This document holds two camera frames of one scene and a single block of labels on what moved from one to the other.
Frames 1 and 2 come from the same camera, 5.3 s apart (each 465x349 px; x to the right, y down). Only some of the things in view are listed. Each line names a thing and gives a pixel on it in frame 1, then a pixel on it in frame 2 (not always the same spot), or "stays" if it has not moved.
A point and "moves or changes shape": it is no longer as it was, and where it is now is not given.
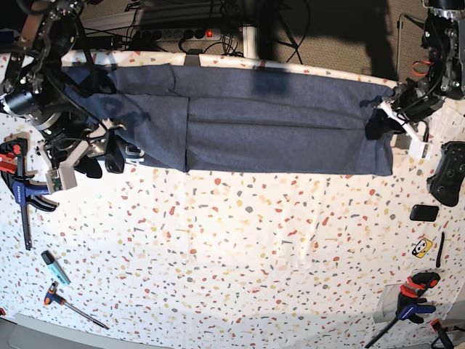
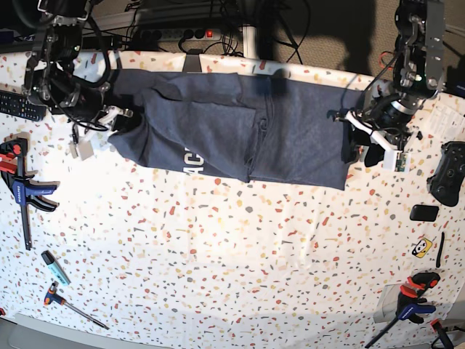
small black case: [428, 213] stays
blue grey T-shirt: [235, 120] moves or changes shape
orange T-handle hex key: [51, 294] stays
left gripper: [62, 154] to [81, 147]
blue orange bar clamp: [409, 304] stays
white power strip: [181, 35] stays
